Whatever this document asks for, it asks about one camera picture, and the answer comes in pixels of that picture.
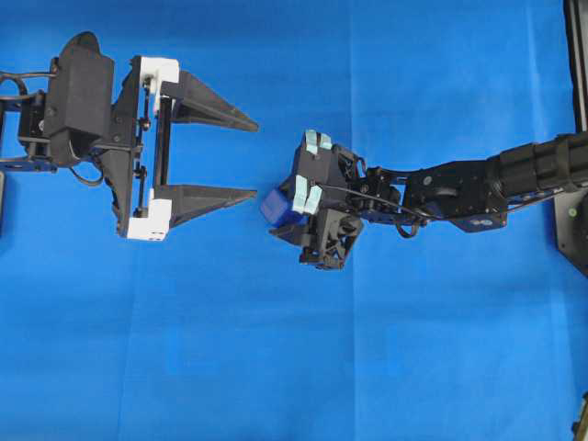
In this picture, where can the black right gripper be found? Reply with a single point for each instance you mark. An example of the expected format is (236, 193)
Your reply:
(327, 237)

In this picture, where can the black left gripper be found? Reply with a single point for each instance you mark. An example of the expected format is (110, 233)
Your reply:
(193, 102)

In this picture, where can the blue block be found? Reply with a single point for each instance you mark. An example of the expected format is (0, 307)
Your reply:
(277, 209)

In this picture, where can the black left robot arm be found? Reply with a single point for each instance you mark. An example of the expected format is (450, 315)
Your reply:
(154, 132)

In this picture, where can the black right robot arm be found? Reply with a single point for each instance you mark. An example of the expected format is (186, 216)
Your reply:
(475, 196)

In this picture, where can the blue table cloth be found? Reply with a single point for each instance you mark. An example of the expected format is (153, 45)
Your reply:
(219, 332)

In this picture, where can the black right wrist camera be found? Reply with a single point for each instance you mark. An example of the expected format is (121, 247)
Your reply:
(316, 161)

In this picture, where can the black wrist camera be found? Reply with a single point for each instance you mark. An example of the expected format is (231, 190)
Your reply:
(77, 110)
(316, 161)

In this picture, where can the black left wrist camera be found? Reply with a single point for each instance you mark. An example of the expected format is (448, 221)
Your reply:
(77, 110)

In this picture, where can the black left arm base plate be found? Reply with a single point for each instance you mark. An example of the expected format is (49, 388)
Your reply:
(2, 198)

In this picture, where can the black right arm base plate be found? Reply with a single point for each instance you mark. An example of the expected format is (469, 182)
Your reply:
(570, 211)

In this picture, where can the black table frame rail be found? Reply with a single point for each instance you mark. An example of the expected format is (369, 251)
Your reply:
(575, 13)

